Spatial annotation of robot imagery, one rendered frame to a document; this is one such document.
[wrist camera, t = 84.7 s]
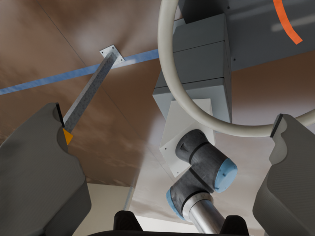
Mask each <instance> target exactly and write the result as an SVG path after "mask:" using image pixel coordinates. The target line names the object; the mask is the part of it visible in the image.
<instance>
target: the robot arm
mask: <svg viewBox="0 0 315 236"><path fill-rule="evenodd" d="M64 127H65V126H64V122H63V118H62V114H61V111H60V106H59V103H47V104H46V105H45V106H43V107H42V108H41V109H40V110H38V111H37V112H36V113H35V114H33V115H32V116H31V117H30V118H29V119H27V120H26V121H25V122H23V123H22V124H21V125H20V126H19V127H18V128H16V129H15V130H14V131H13V132H12V133H11V134H10V135H9V136H8V137H7V139H6V140H5V141H4V142H3V143H2V144H1V146H0V236H72V235H73V233H74V232H75V231H76V229H77V228H78V227H79V225H80V224H81V223H82V221H83V220H84V218H85V217H86V216H87V214H88V213H89V212H90V210H91V200H90V194H89V189H88V186H87V181H86V177H85V173H84V171H83V169H82V166H81V164H80V162H79V159H78V158H77V157H76V156H74V155H72V154H70V153H68V145H67V142H66V138H65V134H64V131H63V128H64ZM270 137H271V138H272V139H273V141H274V143H275V146H274V148H273V150H272V152H271V154H270V156H269V161H270V163H271V165H272V166H271V167H270V169H269V171H268V173H267V175H266V177H265V179H264V181H263V183H262V185H261V187H260V189H259V190H258V192H257V195H256V198H255V202H254V206H253V210H252V212H253V215H254V217H255V219H256V220H257V221H258V223H259V224H260V225H261V226H262V228H263V229H264V230H265V232H264V236H315V134H313V133H312V132H311V131H310V130H308V129H307V128H306V127H305V126H304V125H303V124H301V123H300V122H299V121H298V120H296V119H295V118H294V117H293V116H291V115H289V114H281V113H280V114H279V115H277V117H276V120H275V122H274V125H273V128H272V131H271V134H270ZM175 153H176V156H177V157H178V158H179V159H181V160H183V161H185V162H187V163H189V164H190V165H191V167H190V168H189V169H188V170H187V171H186V172H185V173H184V174H183V175H182V176H181V177H180V178H179V180H178V181H177V182H176V183H175V184H174V185H173V186H171V187H170V189H169V190H168V192H167V193H166V199H167V202H168V204H169V206H170V207H171V209H172V210H173V211H174V212H175V213H176V215H177V216H178V217H179V218H180V219H182V220H184V221H185V220H186V221H188V222H192V223H193V224H194V226H195V227H196V229H197V230H198V232H199V233H182V232H159V231H143V229H142V227H141V225H140V224H139V222H138V220H137V218H136V217H135V215H134V213H133V212H131V211H124V210H121V211H118V212H117V213H116V214H115V216H114V224H113V230H109V231H103V232H98V233H94V234H91V235H88V236H250V235H249V232H248V228H247V224H246V221H245V220H244V219H243V218H242V217H241V216H239V215H228V216H227V217H226V219H225V218H224V217H223V216H222V214H221V213H220V212H219V211H218V210H217V209H216V208H215V207H214V199H213V197H212V196H211V194H212V193H213V192H214V191H216V192H218V193H221V192H223V191H225V190H226V189H227V188H228V187H229V186H230V185H231V183H232V182H233V181H234V179H235V177H236V175H237V171H238V168H237V166H236V164H235V163H234V162H233V161H232V160H231V159H230V158H228V157H227V156H226V155H225V154H223V153H222V152H221V151H220V150H218V149H217V148H216V147H215V146H213V145H212V144H211V143H210V142H209V141H208V139H207V137H206V135H205V134H204V132H202V131H201V130H199V129H194V130H191V131H189V132H188V133H186V134H185V135H184V136H183V137H182V138H181V139H180V141H179V142H178V144H177V146H176V149H175Z"/></svg>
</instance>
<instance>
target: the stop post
mask: <svg viewBox="0 0 315 236"><path fill-rule="evenodd" d="M100 53H101V54H102V55H103V56H104V60H103V61H102V63H101V64H100V66H99V67H98V68H97V70H96V71H95V73H94V74H93V76H92V77H91V79H90V80H89V81H88V83H87V84H86V86H85V87H84V89H83V90H82V92H81V93H80V94H79V96H78V97H77V99H76V100H75V102H74V103H73V105H72V106H71V107H70V109H69V110H68V112H67V113H66V115H65V116H64V118H63V122H64V126H65V127H64V128H63V131H64V134H65V138H66V142H67V145H68V144H69V142H70V141H71V139H72V138H73V135H71V132H72V130H73V129H74V127H75V125H76V124H77V122H78V120H79V119H80V117H81V116H82V114H83V113H84V111H85V109H86V108H87V106H88V105H89V103H90V101H91V100H92V98H93V96H94V95H95V93H96V91H97V90H98V88H99V87H100V85H101V83H102V82H103V80H104V79H105V77H106V75H107V74H108V72H109V71H110V69H111V67H112V66H114V65H116V64H118V63H121V62H124V61H125V60H124V58H123V57H122V55H121V54H120V53H119V51H118V50H117V48H116V47H115V46H114V45H111V46H109V47H107V48H104V49H102V50H100Z"/></svg>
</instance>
